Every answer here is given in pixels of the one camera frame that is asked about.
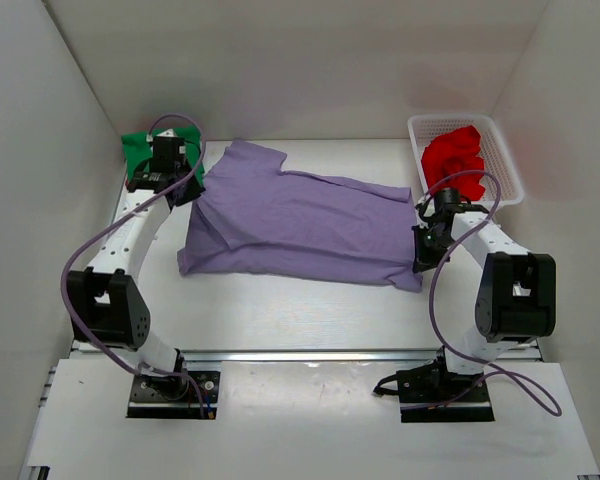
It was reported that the purple cable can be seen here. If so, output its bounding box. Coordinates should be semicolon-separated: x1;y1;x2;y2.
59;113;216;419
399;170;564;419

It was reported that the purple t-shirt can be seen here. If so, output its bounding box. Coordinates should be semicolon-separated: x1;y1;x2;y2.
177;140;422;292

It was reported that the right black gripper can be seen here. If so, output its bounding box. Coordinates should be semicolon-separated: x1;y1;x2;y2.
411;224;456;274

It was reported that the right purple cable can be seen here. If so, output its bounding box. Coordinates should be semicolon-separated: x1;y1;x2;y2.
399;170;564;419

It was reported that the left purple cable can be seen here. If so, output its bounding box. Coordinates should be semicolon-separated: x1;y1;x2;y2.
59;113;216;419

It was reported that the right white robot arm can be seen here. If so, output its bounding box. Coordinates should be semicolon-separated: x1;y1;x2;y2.
413;188;556;401

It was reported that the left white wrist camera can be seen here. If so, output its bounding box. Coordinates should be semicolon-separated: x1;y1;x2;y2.
158;129;178;138

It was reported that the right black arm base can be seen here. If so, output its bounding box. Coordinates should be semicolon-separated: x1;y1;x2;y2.
373;358;495;424

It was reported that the white plastic basket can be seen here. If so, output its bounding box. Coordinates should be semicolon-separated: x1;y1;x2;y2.
408;113;524;207

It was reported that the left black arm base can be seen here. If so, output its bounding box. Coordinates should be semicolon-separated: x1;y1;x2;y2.
126;368;221;420

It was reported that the green folded t-shirt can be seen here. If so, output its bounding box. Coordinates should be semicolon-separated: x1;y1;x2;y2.
121;126;201;181

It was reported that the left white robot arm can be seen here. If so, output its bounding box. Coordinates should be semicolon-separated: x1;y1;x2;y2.
61;130;206;398

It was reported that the red crumpled t-shirt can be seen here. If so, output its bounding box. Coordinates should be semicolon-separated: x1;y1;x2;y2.
421;126;485;201

